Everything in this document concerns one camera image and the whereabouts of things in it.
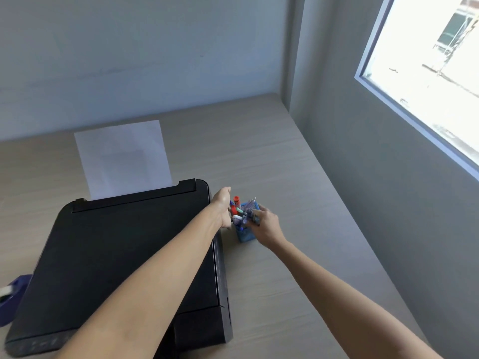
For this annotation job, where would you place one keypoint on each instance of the person's left hand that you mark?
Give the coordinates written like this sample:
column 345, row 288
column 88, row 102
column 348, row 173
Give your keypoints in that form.
column 220, row 209

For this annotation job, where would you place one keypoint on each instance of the person's right hand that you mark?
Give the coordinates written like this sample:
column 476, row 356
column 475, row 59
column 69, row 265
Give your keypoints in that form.
column 268, row 228

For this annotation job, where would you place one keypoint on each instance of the person's right fingers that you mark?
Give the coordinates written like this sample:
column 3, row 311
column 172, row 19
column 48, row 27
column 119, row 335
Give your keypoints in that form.
column 257, row 216

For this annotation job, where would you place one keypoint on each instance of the person's left fingers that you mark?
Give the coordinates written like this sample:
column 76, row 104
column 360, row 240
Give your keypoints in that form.
column 226, row 196

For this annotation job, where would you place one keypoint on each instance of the person's left forearm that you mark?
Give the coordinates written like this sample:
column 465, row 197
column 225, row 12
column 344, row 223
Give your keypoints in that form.
column 149, row 287

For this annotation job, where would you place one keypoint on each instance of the person's right forearm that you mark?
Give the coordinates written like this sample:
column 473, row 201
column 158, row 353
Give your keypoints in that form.
column 336, row 302

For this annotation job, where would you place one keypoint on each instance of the red marker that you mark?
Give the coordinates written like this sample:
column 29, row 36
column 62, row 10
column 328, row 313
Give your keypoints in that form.
column 235, row 202

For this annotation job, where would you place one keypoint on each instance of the clear pen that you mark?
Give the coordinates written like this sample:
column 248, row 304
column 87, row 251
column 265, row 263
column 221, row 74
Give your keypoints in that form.
column 252, row 203

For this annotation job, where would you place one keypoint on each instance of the white correction pen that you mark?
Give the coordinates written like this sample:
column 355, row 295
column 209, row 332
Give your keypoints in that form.
column 237, row 219

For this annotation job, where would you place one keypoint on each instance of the blue pen holder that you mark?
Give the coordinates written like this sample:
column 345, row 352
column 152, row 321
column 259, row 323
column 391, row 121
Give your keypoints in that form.
column 245, row 236

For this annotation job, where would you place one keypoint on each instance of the white paper sheet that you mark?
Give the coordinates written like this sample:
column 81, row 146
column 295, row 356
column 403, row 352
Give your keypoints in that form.
column 123, row 160

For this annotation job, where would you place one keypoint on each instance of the black printer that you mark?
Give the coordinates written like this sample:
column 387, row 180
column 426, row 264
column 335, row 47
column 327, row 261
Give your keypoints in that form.
column 93, row 257

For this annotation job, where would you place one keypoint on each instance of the window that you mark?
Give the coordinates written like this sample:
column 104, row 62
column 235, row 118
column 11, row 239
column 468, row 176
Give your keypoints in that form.
column 430, row 70

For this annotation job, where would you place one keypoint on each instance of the blue tape dispenser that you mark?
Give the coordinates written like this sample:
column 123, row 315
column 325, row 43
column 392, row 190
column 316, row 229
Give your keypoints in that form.
column 15, row 299

